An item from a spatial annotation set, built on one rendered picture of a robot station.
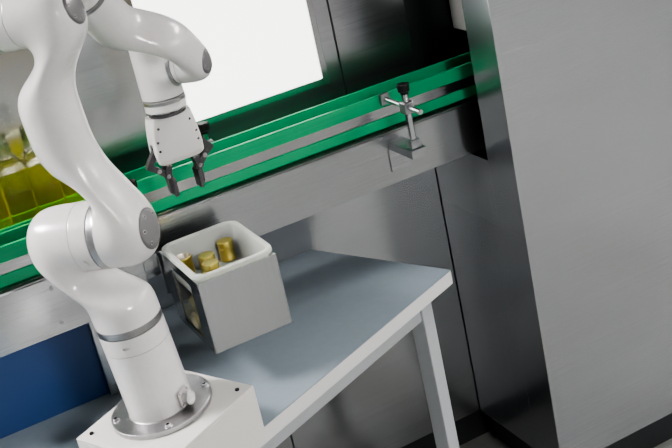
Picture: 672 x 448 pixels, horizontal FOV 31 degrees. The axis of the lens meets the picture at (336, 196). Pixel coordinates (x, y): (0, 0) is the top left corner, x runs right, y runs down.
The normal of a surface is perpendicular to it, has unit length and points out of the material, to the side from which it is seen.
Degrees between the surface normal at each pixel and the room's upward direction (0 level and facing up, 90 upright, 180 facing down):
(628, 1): 90
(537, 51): 90
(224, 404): 4
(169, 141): 92
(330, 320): 0
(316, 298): 0
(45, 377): 90
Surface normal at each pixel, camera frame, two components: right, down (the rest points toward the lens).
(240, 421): 0.77, 0.08
